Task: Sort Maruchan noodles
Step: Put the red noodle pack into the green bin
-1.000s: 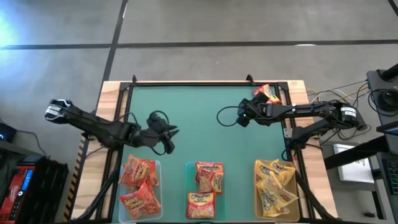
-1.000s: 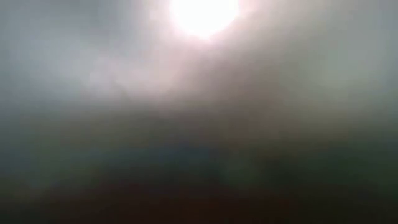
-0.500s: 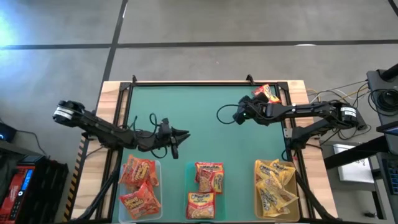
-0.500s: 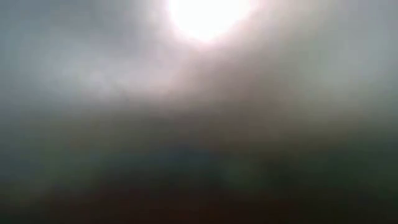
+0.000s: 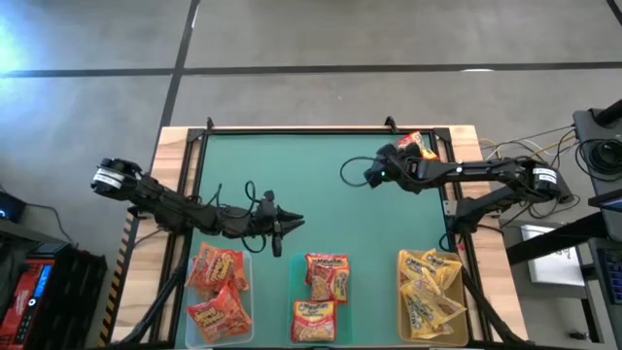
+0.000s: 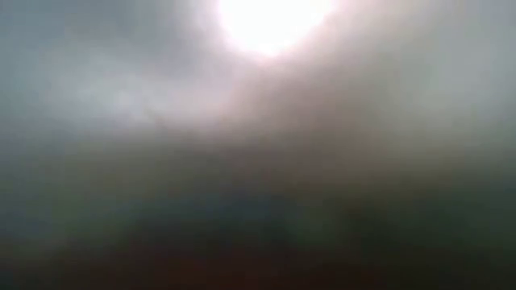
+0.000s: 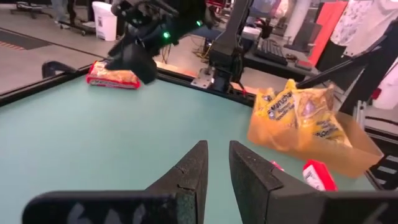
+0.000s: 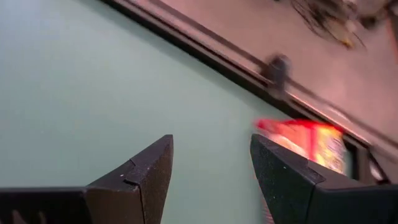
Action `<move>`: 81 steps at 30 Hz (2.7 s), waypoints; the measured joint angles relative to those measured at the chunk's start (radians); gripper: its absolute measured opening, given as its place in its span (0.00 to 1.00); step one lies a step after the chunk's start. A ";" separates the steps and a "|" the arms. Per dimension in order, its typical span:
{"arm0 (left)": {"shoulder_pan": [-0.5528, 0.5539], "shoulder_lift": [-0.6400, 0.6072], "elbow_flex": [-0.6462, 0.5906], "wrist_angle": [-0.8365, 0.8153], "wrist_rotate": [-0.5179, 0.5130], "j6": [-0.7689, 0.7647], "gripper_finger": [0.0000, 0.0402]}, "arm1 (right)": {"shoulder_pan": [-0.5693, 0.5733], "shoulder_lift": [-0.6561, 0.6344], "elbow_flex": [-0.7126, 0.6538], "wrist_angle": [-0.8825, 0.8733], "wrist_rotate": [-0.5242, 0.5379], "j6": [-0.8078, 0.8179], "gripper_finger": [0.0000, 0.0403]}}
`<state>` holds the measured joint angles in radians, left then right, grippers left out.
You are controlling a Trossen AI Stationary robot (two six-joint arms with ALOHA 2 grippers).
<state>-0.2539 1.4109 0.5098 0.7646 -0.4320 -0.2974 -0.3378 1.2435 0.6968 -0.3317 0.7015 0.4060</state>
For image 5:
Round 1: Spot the yellow-black hazard tape strip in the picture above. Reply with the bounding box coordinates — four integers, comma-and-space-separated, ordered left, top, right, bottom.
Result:
98, 213, 147, 347

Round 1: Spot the brown tray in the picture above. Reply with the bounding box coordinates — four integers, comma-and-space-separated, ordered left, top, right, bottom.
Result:
396, 248, 470, 347

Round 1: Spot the keyboard with coloured keys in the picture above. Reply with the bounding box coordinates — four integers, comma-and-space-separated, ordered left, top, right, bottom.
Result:
596, 247, 622, 305

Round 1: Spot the white box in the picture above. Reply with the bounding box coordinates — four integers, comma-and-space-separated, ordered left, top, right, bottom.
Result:
520, 224, 587, 287

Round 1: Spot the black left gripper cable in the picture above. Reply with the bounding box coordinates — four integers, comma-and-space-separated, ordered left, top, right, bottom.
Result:
193, 180, 273, 254

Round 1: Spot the small black box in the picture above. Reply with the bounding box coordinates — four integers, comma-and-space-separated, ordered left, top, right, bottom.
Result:
0, 191, 28, 225

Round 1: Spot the red and black device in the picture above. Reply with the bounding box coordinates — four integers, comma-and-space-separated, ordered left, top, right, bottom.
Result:
0, 242, 108, 350

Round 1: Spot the yellow cable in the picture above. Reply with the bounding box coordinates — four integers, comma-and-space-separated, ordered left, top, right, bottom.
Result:
480, 133, 577, 161

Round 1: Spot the clear plastic tray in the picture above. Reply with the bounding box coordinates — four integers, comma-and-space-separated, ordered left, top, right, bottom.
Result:
185, 249, 257, 349

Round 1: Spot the green translucent plastic tray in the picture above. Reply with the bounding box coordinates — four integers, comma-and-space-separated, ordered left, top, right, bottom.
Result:
284, 252, 352, 349

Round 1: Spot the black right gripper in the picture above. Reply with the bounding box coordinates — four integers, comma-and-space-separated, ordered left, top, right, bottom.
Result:
363, 144, 422, 193

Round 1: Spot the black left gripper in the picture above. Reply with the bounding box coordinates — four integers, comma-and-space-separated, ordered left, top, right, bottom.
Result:
255, 201, 306, 238

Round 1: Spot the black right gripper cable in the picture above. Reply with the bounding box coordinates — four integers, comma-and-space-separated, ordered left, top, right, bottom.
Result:
338, 156, 385, 189

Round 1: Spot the coiled black cable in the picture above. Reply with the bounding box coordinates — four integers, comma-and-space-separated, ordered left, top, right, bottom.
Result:
575, 138, 622, 184

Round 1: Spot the black equipment cart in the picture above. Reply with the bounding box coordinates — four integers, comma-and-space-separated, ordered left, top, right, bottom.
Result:
504, 99, 622, 350

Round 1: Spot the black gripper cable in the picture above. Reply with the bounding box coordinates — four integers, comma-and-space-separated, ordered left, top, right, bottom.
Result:
338, 156, 385, 189
193, 180, 273, 254

